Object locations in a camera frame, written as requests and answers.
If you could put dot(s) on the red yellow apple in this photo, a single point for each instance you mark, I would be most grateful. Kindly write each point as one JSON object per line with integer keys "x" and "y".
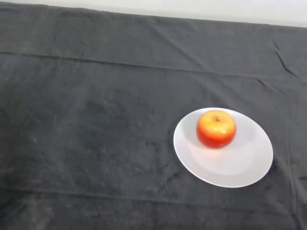
{"x": 216, "y": 131}

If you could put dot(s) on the white round plate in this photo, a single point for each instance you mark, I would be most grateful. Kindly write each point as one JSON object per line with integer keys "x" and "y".
{"x": 227, "y": 165}

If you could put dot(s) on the black cloth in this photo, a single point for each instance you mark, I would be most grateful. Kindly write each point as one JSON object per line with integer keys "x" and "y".
{"x": 96, "y": 95}

